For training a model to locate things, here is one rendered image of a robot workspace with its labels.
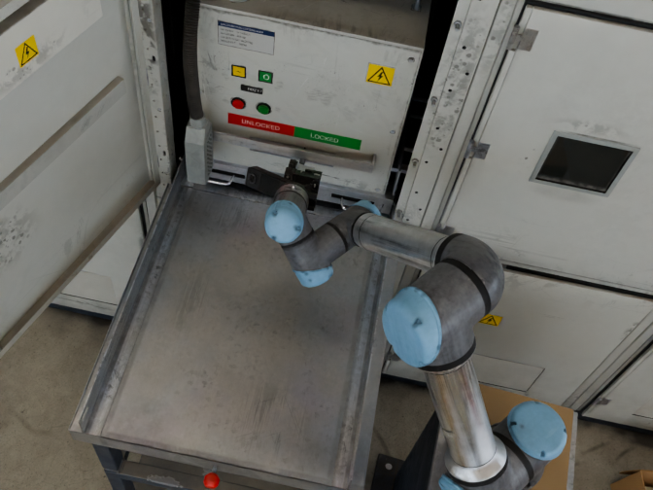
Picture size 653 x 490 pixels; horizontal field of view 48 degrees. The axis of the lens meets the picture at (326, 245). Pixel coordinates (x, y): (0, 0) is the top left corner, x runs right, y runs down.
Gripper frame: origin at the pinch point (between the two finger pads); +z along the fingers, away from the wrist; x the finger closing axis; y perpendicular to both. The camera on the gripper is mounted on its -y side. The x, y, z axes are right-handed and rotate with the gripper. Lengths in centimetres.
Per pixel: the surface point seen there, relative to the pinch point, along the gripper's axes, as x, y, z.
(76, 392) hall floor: -102, -60, 29
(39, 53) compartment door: 26, -44, -42
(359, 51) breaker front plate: 31.9, 9.9, -12.3
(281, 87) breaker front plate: 19.4, -5.4, -4.7
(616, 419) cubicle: -80, 120, 43
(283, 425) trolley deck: -43, 10, -40
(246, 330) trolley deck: -33.0, -2.8, -22.1
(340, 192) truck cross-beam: -6.8, 12.3, 8.8
